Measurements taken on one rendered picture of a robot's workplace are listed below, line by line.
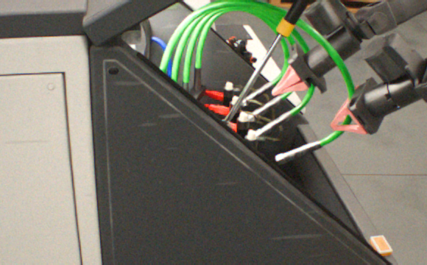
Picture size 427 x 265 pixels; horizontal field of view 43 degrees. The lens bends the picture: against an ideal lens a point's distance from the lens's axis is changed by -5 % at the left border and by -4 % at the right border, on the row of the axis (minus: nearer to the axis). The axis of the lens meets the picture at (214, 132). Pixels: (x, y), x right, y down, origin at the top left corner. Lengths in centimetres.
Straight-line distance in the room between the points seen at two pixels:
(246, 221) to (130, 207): 18
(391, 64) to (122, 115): 45
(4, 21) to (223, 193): 39
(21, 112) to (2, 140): 5
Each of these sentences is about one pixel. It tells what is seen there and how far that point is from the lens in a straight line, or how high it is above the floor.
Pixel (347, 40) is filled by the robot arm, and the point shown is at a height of 134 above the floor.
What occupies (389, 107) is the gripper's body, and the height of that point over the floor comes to 128.
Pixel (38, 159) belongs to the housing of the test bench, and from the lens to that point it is 78.
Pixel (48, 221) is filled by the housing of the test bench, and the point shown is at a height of 118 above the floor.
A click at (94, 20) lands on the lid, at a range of 66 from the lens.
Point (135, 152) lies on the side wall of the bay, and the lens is 77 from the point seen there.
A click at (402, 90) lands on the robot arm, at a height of 133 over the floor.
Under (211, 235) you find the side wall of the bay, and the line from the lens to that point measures 87.
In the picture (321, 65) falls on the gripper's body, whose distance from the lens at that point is 112.
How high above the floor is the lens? 171
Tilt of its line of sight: 30 degrees down
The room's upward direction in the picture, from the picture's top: 4 degrees clockwise
